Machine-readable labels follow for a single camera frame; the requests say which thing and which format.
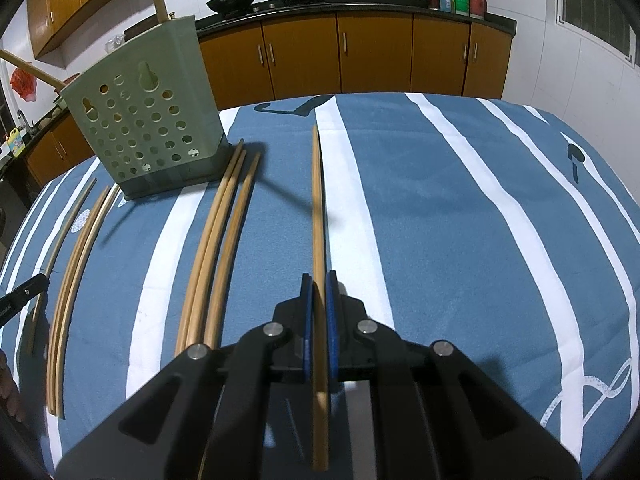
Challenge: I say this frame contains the hanging red plastic bag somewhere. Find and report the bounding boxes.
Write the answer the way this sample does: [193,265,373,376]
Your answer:
[10,67,38,101]

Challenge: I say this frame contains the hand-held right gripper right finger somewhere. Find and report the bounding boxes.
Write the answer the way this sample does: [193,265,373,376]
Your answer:
[325,270,583,480]

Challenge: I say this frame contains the barred window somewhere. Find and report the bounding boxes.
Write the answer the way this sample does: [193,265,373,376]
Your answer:
[552,0,640,68]

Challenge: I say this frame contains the green perforated utensil holder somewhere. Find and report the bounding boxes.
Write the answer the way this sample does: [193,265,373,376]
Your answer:
[59,14,233,200]

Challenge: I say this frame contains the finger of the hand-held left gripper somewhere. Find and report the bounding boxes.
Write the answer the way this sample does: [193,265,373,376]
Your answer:
[0,274,49,326]

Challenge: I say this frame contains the blue white striped tablecloth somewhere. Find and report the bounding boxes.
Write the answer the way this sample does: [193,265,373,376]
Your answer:
[0,91,640,480]

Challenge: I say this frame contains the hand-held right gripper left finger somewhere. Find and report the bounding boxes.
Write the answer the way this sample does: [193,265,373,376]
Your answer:
[55,274,315,480]

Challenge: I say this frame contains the gas stove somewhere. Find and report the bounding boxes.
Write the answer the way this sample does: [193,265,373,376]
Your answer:
[252,0,346,12]

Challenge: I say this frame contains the person's left hand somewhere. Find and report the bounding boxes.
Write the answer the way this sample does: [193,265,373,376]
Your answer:
[0,349,27,423]

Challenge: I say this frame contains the black kitchen countertop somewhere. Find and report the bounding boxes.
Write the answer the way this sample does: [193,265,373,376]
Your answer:
[0,0,518,181]

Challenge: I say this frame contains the wooden lower cabinets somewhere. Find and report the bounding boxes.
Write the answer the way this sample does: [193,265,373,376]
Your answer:
[22,10,516,191]

